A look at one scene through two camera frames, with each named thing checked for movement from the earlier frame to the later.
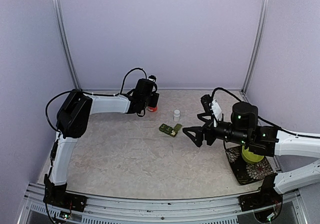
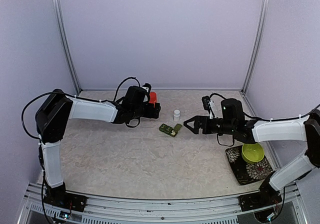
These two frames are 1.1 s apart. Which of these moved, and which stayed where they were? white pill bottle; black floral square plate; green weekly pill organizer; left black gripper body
Moved: left black gripper body
Stayed: green weekly pill organizer; black floral square plate; white pill bottle
